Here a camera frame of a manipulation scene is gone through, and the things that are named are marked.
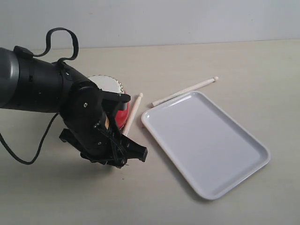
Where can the wooden drumstick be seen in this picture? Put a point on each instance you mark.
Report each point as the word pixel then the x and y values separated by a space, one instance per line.
pixel 191 88
pixel 132 114

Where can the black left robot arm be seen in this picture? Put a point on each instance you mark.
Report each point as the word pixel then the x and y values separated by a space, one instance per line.
pixel 33 85

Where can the small red drum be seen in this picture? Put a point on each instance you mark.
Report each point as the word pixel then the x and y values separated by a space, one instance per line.
pixel 108 83

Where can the white plastic tray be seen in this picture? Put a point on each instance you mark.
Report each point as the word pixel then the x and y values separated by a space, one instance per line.
pixel 210 149

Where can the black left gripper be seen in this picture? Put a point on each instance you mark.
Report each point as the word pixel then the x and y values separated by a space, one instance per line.
pixel 89 114

